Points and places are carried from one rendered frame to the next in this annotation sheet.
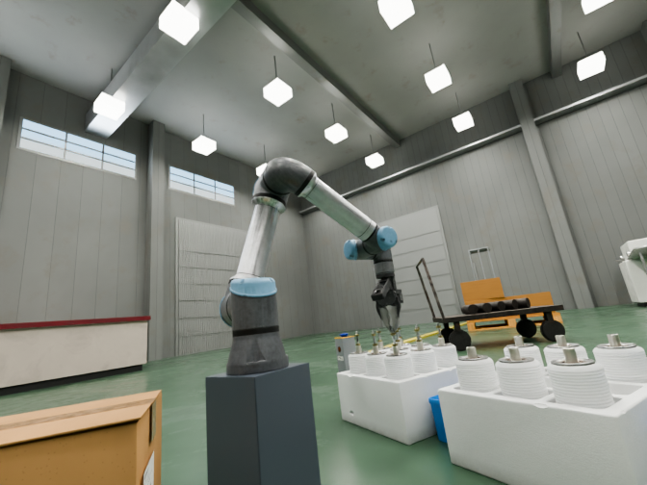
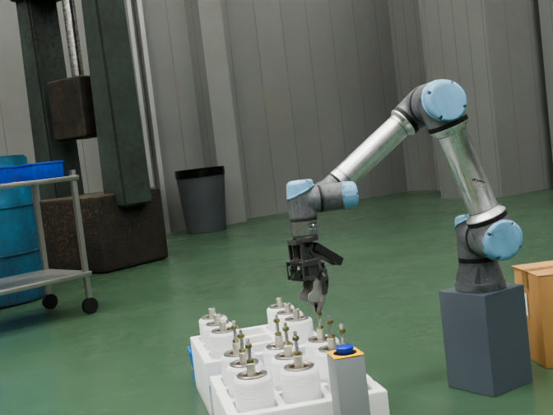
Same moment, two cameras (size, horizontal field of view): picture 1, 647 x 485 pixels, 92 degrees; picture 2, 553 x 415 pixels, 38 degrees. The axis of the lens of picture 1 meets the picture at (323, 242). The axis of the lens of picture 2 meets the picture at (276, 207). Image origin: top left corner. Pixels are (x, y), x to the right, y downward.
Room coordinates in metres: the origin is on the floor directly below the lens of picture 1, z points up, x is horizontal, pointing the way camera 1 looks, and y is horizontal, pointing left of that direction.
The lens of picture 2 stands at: (3.30, 0.43, 0.79)
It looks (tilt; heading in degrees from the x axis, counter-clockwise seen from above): 4 degrees down; 199
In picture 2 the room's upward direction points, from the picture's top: 7 degrees counter-clockwise
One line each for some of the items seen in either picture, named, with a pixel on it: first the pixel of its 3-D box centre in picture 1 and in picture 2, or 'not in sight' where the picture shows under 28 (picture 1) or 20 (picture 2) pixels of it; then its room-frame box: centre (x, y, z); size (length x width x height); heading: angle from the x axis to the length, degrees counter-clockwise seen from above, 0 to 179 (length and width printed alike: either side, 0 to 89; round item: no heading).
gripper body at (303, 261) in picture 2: (388, 290); (305, 258); (1.21, -0.22, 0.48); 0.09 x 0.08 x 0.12; 148
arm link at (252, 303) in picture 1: (253, 301); (476, 233); (0.83, 0.20, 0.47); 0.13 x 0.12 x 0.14; 29
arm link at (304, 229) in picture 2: (383, 268); (304, 229); (1.20, -0.22, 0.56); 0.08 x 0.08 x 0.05
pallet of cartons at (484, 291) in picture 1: (504, 301); not in sight; (5.16, -2.76, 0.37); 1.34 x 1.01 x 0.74; 54
